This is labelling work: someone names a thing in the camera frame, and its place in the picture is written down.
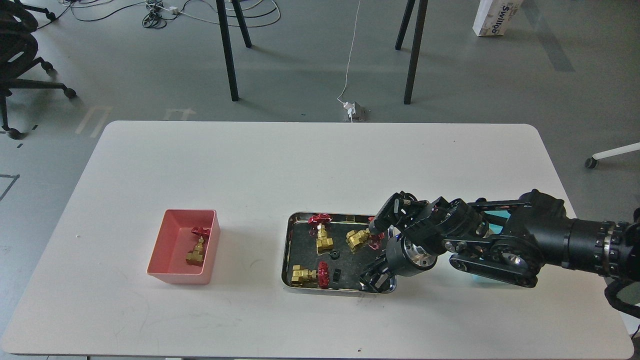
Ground white cable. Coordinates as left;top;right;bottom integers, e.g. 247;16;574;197
337;0;362;105

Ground brass valve top centre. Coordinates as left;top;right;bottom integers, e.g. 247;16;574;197
307;213;334;255

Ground black table leg right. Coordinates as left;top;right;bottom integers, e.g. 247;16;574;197
394;0;429;105

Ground white cardboard box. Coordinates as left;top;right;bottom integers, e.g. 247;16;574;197
472;0;524;37

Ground small black gear bottom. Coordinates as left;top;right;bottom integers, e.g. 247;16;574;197
331;268;342;284

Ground black office chair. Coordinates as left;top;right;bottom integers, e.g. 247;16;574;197
0;0;77;140

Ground black table leg left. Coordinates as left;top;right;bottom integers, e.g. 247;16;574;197
215;0;252;101

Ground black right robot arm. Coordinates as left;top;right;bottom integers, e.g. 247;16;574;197
359;189;639;318

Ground blue plastic box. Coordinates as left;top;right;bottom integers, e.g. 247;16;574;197
467;211;511;285

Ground pink plastic box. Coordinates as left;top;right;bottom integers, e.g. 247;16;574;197
146;209;221;285

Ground brass valve bottom left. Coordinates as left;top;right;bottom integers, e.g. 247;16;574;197
290;260;330;289

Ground brass valve top right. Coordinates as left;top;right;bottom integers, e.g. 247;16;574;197
345;228;387;255

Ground metal tray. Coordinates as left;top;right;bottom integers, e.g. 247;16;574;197
281;212;394;293

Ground white chair base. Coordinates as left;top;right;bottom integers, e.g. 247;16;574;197
583;142;640;169

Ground brass valve red handle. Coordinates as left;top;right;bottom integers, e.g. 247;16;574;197
185;227;211;266

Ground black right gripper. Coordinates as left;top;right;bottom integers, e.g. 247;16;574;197
359;235;438;293

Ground black table leg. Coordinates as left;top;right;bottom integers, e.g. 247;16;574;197
394;0;429;105
215;0;252;101

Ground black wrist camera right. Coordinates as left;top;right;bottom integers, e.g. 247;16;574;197
368;191;430;235

